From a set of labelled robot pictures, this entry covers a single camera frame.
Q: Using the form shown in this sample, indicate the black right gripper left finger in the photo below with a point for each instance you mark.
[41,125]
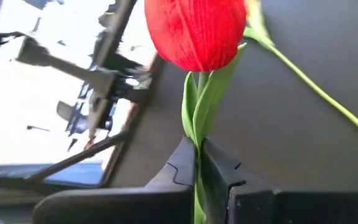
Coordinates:
[120,208]

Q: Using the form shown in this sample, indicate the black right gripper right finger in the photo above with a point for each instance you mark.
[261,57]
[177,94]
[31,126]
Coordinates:
[291,208]

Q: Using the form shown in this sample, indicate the red tulip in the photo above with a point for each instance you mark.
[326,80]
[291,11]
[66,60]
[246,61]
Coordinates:
[322,93]
[197,31]

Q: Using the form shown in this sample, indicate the black table mat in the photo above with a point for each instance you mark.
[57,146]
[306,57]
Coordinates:
[291,62]

